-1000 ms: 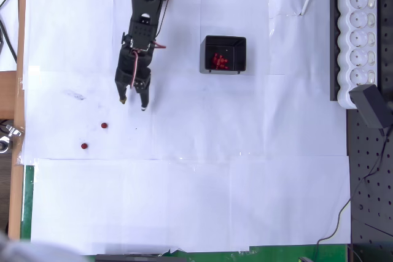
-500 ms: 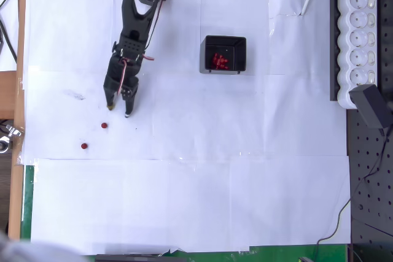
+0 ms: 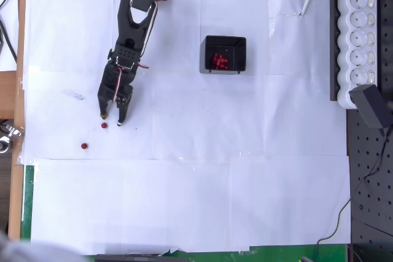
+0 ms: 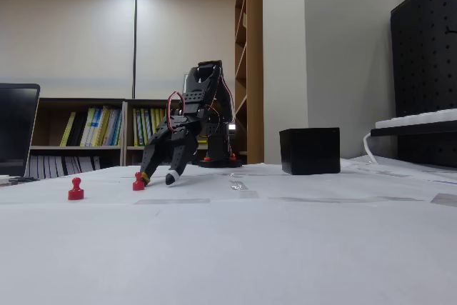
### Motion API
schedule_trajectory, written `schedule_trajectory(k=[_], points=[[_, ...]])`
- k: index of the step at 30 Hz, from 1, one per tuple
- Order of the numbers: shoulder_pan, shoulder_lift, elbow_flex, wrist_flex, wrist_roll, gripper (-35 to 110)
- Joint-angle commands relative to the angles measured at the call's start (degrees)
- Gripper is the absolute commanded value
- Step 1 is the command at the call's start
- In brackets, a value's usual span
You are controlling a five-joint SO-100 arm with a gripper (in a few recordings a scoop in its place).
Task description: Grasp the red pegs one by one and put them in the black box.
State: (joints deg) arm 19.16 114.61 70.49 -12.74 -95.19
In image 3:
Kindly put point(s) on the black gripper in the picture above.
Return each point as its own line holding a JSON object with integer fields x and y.
{"x": 108, "y": 92}

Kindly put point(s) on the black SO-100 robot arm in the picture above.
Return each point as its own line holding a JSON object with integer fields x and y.
{"x": 135, "y": 22}

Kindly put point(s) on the black plastic bin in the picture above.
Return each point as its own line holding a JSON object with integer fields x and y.
{"x": 221, "y": 45}

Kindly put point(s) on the metal clamp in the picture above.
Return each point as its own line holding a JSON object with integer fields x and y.
{"x": 12, "y": 131}

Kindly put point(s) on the brown wooden board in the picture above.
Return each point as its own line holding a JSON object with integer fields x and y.
{"x": 21, "y": 44}

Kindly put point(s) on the green cutting mat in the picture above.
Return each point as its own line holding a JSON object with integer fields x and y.
{"x": 27, "y": 197}

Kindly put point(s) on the white paper table cover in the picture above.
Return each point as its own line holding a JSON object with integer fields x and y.
{"x": 215, "y": 182}

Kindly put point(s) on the dark ribbed panel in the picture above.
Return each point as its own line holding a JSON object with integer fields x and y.
{"x": 5, "y": 188}

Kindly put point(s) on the flat black device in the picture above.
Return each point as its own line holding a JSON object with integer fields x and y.
{"x": 138, "y": 258}

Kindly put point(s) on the blurry grey object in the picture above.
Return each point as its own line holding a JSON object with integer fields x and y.
{"x": 24, "y": 252}

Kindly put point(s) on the white power strip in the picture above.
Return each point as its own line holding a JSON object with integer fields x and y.
{"x": 344, "y": 59}

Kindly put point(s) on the black power adapter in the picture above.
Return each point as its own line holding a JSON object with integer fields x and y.
{"x": 368, "y": 105}

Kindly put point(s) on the black perforated pegboard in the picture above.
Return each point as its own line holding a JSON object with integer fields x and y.
{"x": 374, "y": 206}

